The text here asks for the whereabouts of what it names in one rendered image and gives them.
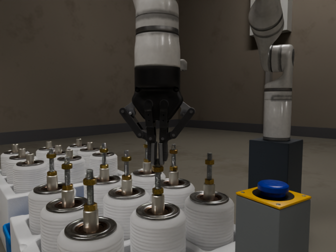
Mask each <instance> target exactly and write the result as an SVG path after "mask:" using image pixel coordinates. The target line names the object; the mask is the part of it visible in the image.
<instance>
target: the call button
mask: <svg viewBox="0 0 336 252"><path fill-rule="evenodd" d="M257 188H258V189H259V190H260V193H261V194H262V195H264V196H267V197H272V198H282V197H285V196H286V193H288V192H289V185H288V184H287V183H285V182H283V181H279V180H272V179H265V180H261V181H259V182H258V183H257Z"/></svg>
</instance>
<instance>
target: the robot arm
mask: <svg viewBox="0 0 336 252"><path fill-rule="evenodd" d="M133 3H134V7H135V35H136V36H135V46H134V95H133V97H132V102H131V103H130V104H128V105H127V106H126V107H123V108H121V109H120V110H119V113H120V114H121V116H122V117H123V119H124V120H125V121H126V123H127V124H128V125H129V127H130V128H131V129H132V131H133V132H134V133H135V135H136V136H137V137H138V138H142V139H144V140H146V141H147V159H148V161H151V165H156V159H157V143H158V142H157V141H156V138H157V135H156V121H159V143H158V158H159V165H164V163H165V162H166V161H167V159H168V141H169V140H171V139H175V138H176V137H177V136H178V135H179V134H180V132H181V131H182V130H183V128H184V127H185V126H186V124H187V123H188V122H189V120H190V119H191V118H192V116H193V115H194V114H195V109H194V108H193V107H190V106H188V105H187V104H186V103H184V102H183V101H184V99H183V96H182V95H181V89H180V83H181V71H187V62H186V60H185V59H181V50H180V42H179V6H178V3H177V1H176V0H133ZM248 20H249V24H250V27H251V30H252V33H253V35H254V38H255V41H256V44H257V48H258V53H259V58H260V63H261V67H262V69H263V70H264V71H265V72H283V73H282V75H281V76H280V77H279V78H277V79H276V80H273V81H271V82H268V83H266V84H265V85H264V108H263V140H266V141H276V142H286V141H290V140H291V116H292V88H293V68H294V59H295V50H294V47H293V46H292V45H291V44H281V45H272V44H273V43H274V42H275V41H276V40H277V38H278V37H279V36H280V34H281V33H282V31H283V29H284V24H285V23H284V16H283V10H282V6H281V0H255V1H254V3H253V5H252V6H251V8H250V10H249V14H248ZM180 107H181V112H180V115H181V116H182V118H181V120H180V121H179V122H178V124H177V125H176V126H175V128H174V129H173V130H172V131H169V121H170V119H171V118H172V117H173V116H174V115H175V113H176V112H177V111H178V109H179V108H180ZM135 108H136V109H137V110H138V112H139V113H140V115H141V116H142V117H143V119H145V127H146V131H145V130H144V128H143V127H142V125H141V124H140V123H139V121H138V120H137V119H136V117H135V115H136V111H135Z"/></svg>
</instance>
